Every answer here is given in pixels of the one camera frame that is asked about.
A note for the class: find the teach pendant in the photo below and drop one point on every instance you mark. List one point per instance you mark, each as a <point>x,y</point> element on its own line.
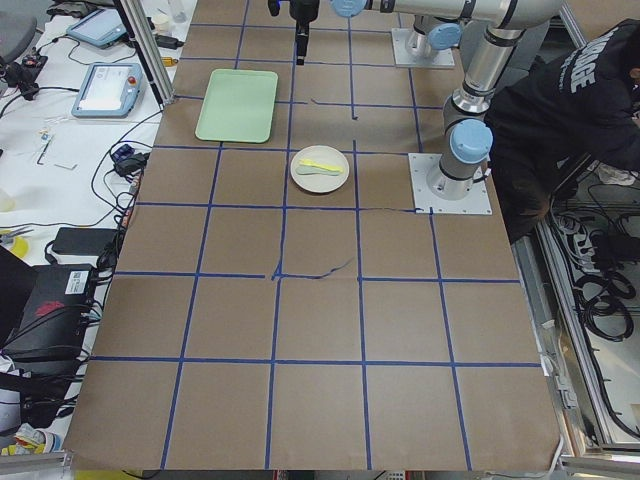
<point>109,90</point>
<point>101,28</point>

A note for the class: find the pale green plastic spoon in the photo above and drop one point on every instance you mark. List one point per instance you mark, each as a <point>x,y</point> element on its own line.
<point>313,170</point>

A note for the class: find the black computer box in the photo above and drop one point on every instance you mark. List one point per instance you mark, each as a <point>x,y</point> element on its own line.
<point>56,315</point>

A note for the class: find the light green tray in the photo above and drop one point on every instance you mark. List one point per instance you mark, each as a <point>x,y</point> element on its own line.
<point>238,106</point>

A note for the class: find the white round plate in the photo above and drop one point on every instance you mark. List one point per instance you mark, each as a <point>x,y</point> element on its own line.
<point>319,183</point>

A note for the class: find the black power adapter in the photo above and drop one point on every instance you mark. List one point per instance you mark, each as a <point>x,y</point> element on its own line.
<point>82,241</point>

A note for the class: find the teach pendant near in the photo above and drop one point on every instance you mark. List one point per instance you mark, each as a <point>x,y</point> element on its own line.
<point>109,90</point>

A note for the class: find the teach pendant far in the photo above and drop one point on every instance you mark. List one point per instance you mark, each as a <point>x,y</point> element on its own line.
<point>101,28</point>

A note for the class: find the yellow plastic fork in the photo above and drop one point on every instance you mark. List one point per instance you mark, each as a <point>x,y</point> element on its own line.
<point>313,163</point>

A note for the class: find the brown paper table cover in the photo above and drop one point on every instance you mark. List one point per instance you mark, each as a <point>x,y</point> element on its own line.
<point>254,325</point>

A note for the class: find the aluminium frame post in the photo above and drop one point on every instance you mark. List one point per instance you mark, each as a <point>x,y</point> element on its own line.
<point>137,26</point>

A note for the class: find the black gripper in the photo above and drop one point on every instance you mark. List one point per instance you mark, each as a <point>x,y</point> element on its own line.
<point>303,11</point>

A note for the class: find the blue power strip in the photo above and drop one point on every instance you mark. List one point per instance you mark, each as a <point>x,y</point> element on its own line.
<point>122,153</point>

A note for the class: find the person in black hoodie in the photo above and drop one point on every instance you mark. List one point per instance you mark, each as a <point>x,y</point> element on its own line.
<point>580,103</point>

